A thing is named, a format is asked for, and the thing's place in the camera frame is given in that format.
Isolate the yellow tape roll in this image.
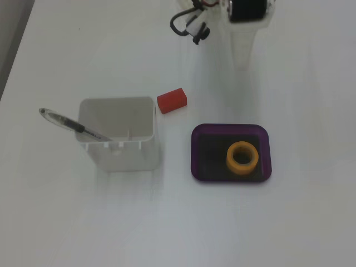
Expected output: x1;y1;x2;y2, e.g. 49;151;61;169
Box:
226;141;260;176

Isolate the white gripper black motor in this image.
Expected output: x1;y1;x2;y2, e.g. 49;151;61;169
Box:
207;0;276;72

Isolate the red rectangular block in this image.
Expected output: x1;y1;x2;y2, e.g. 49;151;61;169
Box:
156;87;188;115

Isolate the white plastic pen holder box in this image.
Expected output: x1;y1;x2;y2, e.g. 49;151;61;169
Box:
75;96;161;172

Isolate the black cable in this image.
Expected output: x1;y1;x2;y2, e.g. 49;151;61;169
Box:
169;7;211;46

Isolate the purple metal tray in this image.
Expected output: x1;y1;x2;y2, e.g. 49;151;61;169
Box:
190;123;273;184

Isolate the black ballpoint pen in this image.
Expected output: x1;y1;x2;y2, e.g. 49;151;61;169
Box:
38;107;113;142

